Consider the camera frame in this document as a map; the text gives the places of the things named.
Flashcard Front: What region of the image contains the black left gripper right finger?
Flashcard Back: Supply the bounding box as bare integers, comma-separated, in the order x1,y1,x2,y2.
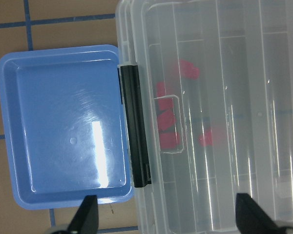
235,193,279,234

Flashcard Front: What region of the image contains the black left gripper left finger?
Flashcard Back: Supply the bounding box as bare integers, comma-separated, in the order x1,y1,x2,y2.
67,195,99,234

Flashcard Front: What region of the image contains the red block from tray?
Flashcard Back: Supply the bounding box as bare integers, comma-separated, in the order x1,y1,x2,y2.
198,128,223,147

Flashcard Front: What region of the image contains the clear plastic box lid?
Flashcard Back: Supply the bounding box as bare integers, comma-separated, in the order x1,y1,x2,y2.
126,0,293,234

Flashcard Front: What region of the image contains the red block upper in box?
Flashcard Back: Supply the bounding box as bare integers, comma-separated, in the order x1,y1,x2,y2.
159,132,180,150

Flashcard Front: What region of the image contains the red block in box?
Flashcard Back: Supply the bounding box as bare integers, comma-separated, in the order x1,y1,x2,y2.
159,132,180,150
179,59,200,80
156,81,174,111
157,109,175,132

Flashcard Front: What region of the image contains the clear plastic storage box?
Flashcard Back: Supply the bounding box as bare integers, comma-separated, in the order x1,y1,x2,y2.
115,0,293,234

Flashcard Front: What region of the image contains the black box latch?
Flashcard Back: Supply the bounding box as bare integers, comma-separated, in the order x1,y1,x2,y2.
118,65,151,188

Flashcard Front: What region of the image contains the red block front in box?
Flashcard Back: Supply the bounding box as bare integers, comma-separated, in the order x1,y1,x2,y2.
179,59,200,80

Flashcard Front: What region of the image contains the blue plastic tray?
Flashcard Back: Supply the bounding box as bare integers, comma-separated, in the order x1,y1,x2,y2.
0,45,133,210

